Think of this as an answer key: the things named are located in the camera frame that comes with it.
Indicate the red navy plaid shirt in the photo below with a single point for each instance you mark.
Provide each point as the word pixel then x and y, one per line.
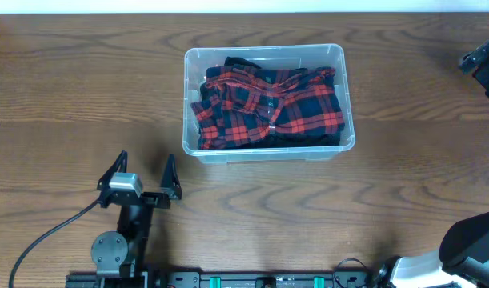
pixel 268 108

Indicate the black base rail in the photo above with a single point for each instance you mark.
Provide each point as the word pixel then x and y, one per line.
pixel 197 279

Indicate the clear plastic storage bin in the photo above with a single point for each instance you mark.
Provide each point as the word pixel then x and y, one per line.
pixel 198 60

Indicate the black garment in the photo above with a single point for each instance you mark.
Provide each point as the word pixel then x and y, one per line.
pixel 240 62

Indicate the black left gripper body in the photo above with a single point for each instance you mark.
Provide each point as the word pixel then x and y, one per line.
pixel 149 199

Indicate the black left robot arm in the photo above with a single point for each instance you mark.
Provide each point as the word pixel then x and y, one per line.
pixel 119 254

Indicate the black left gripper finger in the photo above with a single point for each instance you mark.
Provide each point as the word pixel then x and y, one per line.
pixel 170 184
pixel 119 166

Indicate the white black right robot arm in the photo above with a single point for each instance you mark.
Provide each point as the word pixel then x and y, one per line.
pixel 462 259

